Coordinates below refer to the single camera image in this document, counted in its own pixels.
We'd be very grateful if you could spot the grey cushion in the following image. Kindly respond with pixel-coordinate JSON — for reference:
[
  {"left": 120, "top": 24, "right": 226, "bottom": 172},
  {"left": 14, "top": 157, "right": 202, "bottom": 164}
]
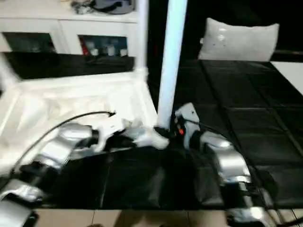
[{"left": 198, "top": 17, "right": 280, "bottom": 61}]

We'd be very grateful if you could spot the white glass-door cabinet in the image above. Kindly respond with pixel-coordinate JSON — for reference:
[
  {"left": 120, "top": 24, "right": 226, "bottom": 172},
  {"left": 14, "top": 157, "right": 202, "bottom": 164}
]
[{"left": 0, "top": 0, "right": 143, "bottom": 55}]

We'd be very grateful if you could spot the dark cabled device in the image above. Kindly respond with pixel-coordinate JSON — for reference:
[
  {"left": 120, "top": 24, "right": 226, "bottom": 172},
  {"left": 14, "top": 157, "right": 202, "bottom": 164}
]
[{"left": 70, "top": 0, "right": 138, "bottom": 15}]

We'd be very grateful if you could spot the black sofa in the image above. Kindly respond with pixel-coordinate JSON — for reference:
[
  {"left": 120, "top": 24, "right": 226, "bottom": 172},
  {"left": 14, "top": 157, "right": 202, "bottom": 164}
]
[{"left": 141, "top": 0, "right": 303, "bottom": 61}]

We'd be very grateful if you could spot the white plastic table leg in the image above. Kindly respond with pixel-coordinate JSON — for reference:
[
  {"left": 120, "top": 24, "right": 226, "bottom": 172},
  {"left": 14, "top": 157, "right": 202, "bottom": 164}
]
[
  {"left": 0, "top": 53, "right": 20, "bottom": 87},
  {"left": 155, "top": 0, "right": 188, "bottom": 139},
  {"left": 134, "top": 0, "right": 150, "bottom": 82}
]

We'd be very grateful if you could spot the white flat board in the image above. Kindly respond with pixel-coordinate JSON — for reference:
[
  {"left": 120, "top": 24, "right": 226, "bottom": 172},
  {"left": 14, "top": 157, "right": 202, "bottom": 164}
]
[{"left": 271, "top": 61, "right": 303, "bottom": 94}]

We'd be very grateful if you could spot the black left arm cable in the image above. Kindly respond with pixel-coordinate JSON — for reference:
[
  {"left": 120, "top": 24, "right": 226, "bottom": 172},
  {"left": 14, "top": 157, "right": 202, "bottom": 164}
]
[{"left": 7, "top": 111, "right": 117, "bottom": 175}]

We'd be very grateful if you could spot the black work mat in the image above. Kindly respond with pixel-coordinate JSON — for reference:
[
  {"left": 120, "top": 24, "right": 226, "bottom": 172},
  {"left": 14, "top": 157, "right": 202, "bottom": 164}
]
[{"left": 0, "top": 51, "right": 303, "bottom": 211}]

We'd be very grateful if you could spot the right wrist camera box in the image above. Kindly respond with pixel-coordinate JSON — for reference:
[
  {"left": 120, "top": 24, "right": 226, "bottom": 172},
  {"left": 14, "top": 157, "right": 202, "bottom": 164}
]
[{"left": 174, "top": 103, "right": 199, "bottom": 142}]

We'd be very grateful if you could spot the white plastic table top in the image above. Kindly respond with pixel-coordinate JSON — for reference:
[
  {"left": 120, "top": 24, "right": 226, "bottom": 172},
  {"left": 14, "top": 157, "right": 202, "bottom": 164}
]
[{"left": 0, "top": 70, "right": 170, "bottom": 176}]

